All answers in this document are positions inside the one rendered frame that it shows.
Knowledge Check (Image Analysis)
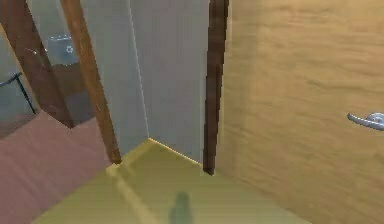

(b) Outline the light wooden room door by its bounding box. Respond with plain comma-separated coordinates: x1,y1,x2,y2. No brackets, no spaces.
215,0,384,224

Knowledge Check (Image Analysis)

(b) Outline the small silver door handle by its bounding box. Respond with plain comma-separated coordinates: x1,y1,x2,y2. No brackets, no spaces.
26,47,48,56

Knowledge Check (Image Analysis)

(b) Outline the black metal frame table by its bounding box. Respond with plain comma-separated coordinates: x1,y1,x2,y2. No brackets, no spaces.
0,72,37,115

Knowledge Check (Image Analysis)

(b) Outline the silver lever door handle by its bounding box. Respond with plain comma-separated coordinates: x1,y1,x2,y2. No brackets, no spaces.
347,112,384,132

